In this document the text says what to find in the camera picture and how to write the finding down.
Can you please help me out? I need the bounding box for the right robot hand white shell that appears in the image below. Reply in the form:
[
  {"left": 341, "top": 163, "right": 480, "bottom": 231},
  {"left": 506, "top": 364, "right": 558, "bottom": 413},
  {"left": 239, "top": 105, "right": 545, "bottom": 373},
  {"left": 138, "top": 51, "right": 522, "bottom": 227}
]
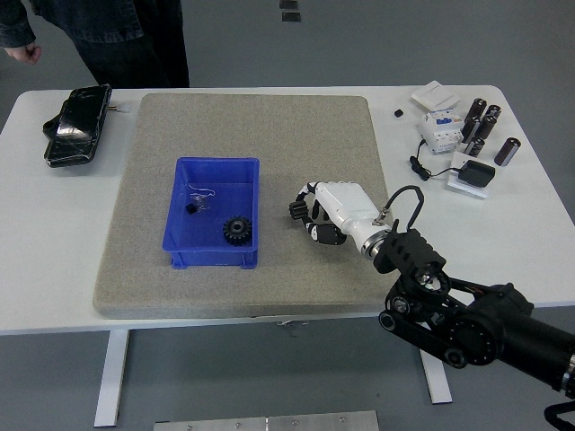
[{"left": 294, "top": 180, "right": 391, "bottom": 251}]

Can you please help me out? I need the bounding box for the person's hand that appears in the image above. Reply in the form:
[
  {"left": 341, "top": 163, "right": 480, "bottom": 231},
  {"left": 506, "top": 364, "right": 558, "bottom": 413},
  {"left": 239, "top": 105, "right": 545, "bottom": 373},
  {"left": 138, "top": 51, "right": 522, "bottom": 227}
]
[{"left": 4, "top": 43, "right": 42, "bottom": 66}]

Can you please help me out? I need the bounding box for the large black gear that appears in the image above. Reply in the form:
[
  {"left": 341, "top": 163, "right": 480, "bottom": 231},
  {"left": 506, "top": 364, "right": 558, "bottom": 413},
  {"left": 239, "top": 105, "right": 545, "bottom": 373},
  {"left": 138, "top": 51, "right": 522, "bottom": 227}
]
[{"left": 222, "top": 215, "right": 252, "bottom": 247}]

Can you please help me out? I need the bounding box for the blue plastic box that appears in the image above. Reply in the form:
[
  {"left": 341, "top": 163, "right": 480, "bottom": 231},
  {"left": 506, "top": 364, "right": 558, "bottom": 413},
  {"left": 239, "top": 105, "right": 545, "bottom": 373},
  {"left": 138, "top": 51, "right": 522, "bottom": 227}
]
[{"left": 162, "top": 155, "right": 262, "bottom": 270}]

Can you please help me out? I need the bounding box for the black wrapped battery pack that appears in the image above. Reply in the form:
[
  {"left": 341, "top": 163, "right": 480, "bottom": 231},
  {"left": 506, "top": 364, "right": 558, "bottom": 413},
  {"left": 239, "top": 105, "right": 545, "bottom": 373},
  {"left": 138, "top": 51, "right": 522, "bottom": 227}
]
[{"left": 42, "top": 84, "right": 113, "bottom": 170}]

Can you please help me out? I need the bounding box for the person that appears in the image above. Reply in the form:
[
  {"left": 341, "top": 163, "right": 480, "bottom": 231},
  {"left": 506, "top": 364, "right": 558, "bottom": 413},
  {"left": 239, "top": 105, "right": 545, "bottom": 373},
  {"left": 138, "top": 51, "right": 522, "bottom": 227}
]
[{"left": 0, "top": 0, "right": 190, "bottom": 89}]

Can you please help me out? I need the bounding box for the grey-brown mat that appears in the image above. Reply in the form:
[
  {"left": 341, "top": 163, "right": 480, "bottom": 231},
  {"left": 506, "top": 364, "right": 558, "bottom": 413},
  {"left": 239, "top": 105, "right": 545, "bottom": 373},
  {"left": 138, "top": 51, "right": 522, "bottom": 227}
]
[{"left": 93, "top": 92, "right": 396, "bottom": 321}]

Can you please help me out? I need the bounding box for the white socket plate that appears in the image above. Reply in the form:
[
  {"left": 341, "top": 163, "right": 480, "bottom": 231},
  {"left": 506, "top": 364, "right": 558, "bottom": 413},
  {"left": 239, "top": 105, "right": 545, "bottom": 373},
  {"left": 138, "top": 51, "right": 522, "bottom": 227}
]
[{"left": 445, "top": 151, "right": 491, "bottom": 200}]

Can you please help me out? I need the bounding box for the white circuit breaker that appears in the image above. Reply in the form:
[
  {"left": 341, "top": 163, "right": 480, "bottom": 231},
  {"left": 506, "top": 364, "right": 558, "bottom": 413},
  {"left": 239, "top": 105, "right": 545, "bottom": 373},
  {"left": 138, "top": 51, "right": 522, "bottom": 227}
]
[{"left": 417, "top": 107, "right": 465, "bottom": 156}]

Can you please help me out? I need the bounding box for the black power adapter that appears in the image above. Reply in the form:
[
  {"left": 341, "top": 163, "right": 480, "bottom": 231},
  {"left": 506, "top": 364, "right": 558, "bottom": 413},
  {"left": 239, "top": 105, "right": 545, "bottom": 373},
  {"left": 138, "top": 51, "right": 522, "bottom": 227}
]
[{"left": 457, "top": 160, "right": 497, "bottom": 189}]

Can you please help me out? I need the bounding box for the small clear plastic bag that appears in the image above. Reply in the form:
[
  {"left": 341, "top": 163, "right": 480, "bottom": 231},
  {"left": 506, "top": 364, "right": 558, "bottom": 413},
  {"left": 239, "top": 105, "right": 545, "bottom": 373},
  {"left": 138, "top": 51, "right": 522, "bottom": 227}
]
[{"left": 188, "top": 183, "right": 217, "bottom": 212}]

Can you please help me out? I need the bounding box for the white table leg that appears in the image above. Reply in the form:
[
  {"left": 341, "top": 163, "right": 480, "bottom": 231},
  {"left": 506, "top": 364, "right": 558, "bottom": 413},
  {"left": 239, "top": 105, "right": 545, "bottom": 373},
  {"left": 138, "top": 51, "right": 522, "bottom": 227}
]
[
  {"left": 420, "top": 349, "right": 454, "bottom": 405},
  {"left": 93, "top": 330, "right": 131, "bottom": 427}
]

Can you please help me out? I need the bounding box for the silver metal plate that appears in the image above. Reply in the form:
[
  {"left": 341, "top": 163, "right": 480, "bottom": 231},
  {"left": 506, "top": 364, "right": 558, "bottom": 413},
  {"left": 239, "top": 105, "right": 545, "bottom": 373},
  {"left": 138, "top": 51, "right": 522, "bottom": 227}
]
[{"left": 153, "top": 409, "right": 381, "bottom": 431}]

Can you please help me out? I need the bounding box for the black adapter cord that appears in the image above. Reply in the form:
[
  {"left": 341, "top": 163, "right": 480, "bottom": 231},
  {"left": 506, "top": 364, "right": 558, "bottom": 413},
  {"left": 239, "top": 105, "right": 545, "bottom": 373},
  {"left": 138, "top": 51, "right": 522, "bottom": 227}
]
[{"left": 408, "top": 138, "right": 464, "bottom": 182}]

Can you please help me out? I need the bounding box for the white wall switch plate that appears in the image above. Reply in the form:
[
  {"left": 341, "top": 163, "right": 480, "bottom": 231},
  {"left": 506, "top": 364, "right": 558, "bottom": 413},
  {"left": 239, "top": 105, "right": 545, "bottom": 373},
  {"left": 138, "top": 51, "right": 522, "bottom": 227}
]
[{"left": 411, "top": 80, "right": 464, "bottom": 111}]

